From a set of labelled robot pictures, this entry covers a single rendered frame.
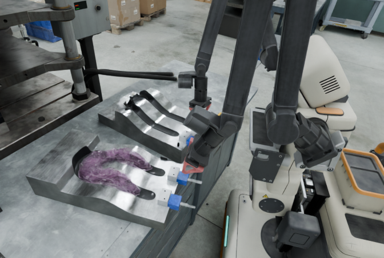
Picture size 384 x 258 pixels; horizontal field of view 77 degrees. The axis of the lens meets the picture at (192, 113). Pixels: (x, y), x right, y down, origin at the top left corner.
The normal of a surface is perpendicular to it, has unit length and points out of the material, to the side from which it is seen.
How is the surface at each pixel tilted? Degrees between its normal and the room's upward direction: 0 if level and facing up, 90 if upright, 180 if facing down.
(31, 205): 0
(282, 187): 90
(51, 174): 0
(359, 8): 90
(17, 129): 0
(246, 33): 90
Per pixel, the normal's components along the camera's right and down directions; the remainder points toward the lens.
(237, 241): 0.08, -0.80
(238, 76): -0.25, 0.56
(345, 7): -0.51, 0.49
